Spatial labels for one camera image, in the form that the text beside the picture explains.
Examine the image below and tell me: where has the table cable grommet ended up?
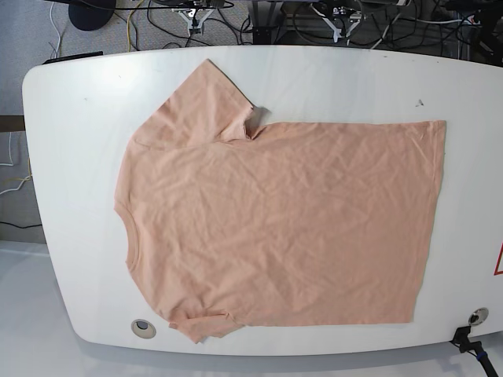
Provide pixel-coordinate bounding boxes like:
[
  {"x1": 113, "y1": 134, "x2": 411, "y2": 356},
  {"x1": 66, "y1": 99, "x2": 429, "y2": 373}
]
[
  {"x1": 130, "y1": 319, "x2": 156, "y2": 339},
  {"x1": 468, "y1": 307, "x2": 489, "y2": 327}
]

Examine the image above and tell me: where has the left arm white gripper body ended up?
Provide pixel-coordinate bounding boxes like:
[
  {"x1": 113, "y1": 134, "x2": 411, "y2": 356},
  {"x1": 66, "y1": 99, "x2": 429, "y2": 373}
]
[{"x1": 321, "y1": 7, "x2": 362, "y2": 43}]

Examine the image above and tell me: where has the peach pink T-shirt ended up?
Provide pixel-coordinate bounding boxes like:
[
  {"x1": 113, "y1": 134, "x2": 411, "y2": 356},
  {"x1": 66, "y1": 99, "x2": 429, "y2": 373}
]
[{"x1": 114, "y1": 60, "x2": 446, "y2": 342}]

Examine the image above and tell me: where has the black clamp with cable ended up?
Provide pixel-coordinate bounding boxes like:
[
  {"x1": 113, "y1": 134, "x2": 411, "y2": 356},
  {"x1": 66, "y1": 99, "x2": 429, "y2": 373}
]
[{"x1": 450, "y1": 326, "x2": 498, "y2": 377}]

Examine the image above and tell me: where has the left table cable grommet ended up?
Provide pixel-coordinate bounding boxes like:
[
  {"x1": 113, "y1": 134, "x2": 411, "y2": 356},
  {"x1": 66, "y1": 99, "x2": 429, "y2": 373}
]
[{"x1": 130, "y1": 319, "x2": 156, "y2": 339}]

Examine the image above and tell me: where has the right table cable grommet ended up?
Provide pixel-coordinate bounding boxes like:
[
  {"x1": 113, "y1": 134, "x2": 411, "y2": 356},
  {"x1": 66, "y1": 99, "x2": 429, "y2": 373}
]
[{"x1": 468, "y1": 307, "x2": 489, "y2": 327}]

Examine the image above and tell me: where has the red triangle warning sticker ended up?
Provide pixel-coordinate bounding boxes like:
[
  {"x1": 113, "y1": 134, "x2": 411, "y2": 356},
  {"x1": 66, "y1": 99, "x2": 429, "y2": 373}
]
[{"x1": 494, "y1": 245, "x2": 503, "y2": 276}]

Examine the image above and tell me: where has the yellow floor cable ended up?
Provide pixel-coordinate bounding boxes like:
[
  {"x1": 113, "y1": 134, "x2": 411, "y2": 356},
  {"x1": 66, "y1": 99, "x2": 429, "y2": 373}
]
[{"x1": 125, "y1": 0, "x2": 145, "y2": 52}]

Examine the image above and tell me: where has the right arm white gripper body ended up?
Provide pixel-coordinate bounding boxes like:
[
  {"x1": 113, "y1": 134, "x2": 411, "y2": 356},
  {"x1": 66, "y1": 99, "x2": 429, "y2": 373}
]
[{"x1": 177, "y1": 8, "x2": 214, "y2": 35}]

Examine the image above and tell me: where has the white floor cable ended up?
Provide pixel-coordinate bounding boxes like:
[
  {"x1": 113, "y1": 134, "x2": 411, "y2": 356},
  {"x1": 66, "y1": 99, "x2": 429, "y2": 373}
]
[{"x1": 48, "y1": 0, "x2": 63, "y2": 60}]

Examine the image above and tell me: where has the black aluminium frame post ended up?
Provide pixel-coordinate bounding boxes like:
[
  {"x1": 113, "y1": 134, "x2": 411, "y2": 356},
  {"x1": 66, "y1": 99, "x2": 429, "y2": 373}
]
[{"x1": 248, "y1": 1, "x2": 284, "y2": 46}]

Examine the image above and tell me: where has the black round stand base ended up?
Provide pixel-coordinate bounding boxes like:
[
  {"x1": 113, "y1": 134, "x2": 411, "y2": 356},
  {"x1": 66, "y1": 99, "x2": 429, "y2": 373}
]
[{"x1": 68, "y1": 0, "x2": 116, "y2": 31}]

